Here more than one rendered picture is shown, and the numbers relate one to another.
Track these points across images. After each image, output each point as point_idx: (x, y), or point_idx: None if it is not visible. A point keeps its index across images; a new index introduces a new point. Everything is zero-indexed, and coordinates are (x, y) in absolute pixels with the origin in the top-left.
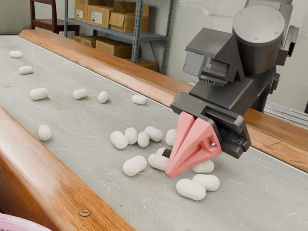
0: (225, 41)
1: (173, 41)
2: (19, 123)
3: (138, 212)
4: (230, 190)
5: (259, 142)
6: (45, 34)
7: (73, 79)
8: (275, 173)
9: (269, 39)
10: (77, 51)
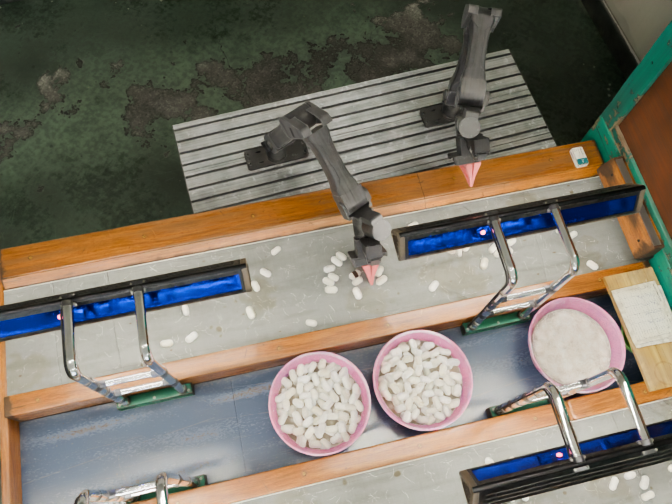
0: (381, 249)
1: None
2: (309, 333)
3: (383, 305)
4: (383, 262)
5: None
6: (37, 259)
7: None
8: None
9: (389, 233)
10: (138, 249)
